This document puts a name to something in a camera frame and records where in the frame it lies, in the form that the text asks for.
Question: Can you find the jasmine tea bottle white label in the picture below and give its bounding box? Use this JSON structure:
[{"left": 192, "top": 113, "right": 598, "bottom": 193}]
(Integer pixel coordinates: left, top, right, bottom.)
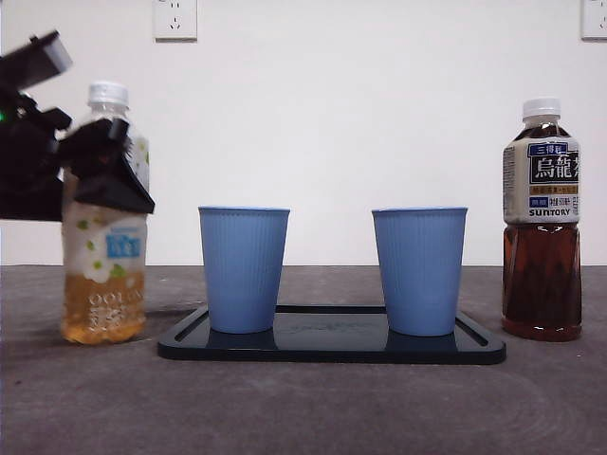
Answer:
[{"left": 60, "top": 81, "right": 152, "bottom": 346}]

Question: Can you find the dark oolong tea bottle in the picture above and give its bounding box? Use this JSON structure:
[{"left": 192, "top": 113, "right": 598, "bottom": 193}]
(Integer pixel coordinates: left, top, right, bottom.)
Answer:
[{"left": 501, "top": 97, "right": 583, "bottom": 342}]

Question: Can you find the blue ribbed plastic cup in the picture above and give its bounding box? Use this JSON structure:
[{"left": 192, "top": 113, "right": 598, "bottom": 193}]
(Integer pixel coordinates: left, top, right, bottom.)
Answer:
[
  {"left": 371, "top": 206, "right": 469, "bottom": 337},
  {"left": 197, "top": 205, "right": 291, "bottom": 335}
]

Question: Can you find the dark rectangular tray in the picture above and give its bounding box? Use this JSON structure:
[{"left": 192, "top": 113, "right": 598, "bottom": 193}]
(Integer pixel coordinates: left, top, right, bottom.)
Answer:
[{"left": 156, "top": 304, "right": 507, "bottom": 365}]

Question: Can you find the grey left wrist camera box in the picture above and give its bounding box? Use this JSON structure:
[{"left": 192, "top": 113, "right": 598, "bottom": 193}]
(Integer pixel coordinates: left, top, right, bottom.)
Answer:
[{"left": 28, "top": 30, "right": 74, "bottom": 80}]

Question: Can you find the white wall socket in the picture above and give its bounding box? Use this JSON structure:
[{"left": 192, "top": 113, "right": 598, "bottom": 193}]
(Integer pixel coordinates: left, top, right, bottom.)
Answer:
[
  {"left": 153, "top": 0, "right": 199, "bottom": 42},
  {"left": 580, "top": 0, "right": 607, "bottom": 41}
]

